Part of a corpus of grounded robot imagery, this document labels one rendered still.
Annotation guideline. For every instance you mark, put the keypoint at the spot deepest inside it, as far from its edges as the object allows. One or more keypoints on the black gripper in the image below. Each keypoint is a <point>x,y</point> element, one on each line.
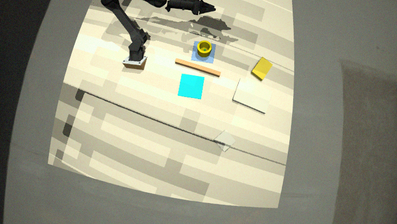
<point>197,7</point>

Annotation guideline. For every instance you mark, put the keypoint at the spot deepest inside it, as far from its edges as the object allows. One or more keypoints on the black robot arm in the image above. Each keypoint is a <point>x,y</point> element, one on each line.
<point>138,36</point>

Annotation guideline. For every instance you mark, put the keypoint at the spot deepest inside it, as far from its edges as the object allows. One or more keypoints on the tan wooden bar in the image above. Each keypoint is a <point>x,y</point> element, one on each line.
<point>197,67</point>

